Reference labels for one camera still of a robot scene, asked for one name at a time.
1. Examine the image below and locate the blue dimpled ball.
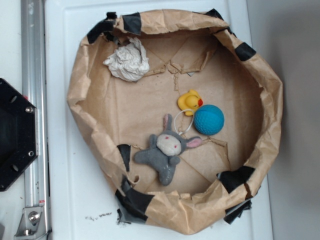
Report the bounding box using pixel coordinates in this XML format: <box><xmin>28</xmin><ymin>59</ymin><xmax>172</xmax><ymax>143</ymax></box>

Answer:
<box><xmin>193</xmin><ymin>104</ymin><xmax>225</xmax><ymax>136</ymax></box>

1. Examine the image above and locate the metal corner bracket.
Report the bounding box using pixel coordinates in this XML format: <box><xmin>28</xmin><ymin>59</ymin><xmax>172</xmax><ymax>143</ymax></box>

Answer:
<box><xmin>14</xmin><ymin>206</ymin><xmax>47</xmax><ymax>240</ymax></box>

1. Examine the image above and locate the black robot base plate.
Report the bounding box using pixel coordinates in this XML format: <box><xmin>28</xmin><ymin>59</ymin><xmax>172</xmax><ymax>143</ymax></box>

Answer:
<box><xmin>0</xmin><ymin>78</ymin><xmax>38</xmax><ymax>192</ymax></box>

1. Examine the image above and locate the brown paper bag bin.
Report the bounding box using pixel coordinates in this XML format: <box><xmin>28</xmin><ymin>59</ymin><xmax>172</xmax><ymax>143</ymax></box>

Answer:
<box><xmin>67</xmin><ymin>9</ymin><xmax>283</xmax><ymax>235</ymax></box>

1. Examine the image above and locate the yellow rubber duck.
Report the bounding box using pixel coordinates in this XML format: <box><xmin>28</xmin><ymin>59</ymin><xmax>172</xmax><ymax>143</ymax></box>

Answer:
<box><xmin>177</xmin><ymin>89</ymin><xmax>203</xmax><ymax>116</ymax></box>

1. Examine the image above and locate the aluminium extrusion rail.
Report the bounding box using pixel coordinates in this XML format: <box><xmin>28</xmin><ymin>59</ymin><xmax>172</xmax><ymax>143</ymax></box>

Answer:
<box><xmin>21</xmin><ymin>0</ymin><xmax>52</xmax><ymax>240</ymax></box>

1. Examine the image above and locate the grey plush bunny toy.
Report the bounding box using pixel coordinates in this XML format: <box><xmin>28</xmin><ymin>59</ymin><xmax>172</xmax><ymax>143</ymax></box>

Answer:
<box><xmin>133</xmin><ymin>113</ymin><xmax>202</xmax><ymax>186</ymax></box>

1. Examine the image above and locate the crumpled white paper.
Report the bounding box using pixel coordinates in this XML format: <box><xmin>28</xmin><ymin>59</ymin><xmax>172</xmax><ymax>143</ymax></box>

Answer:
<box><xmin>103</xmin><ymin>37</ymin><xmax>150</xmax><ymax>82</ymax></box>

